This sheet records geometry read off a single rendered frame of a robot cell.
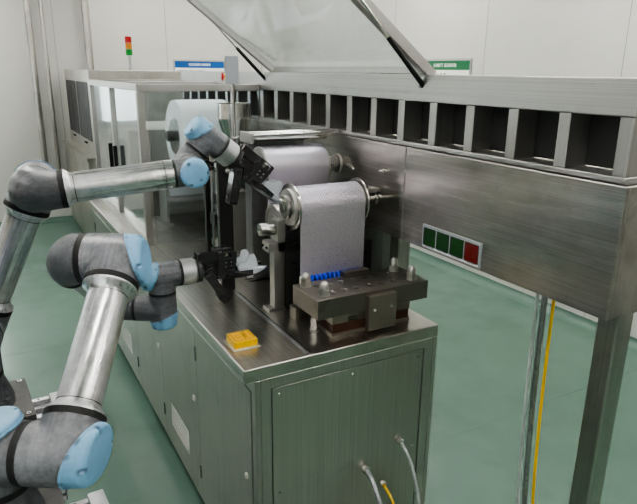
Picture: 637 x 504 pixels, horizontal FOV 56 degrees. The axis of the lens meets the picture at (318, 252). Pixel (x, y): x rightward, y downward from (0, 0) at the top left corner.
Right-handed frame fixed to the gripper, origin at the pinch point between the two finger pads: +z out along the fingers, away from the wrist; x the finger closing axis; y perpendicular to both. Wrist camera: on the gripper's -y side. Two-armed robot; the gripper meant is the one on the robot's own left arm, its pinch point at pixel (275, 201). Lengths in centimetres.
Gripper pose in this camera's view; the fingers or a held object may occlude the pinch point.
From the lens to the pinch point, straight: 186.6
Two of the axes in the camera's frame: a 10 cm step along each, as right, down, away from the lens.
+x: -4.9, -2.6, 8.3
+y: 5.7, -8.2, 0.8
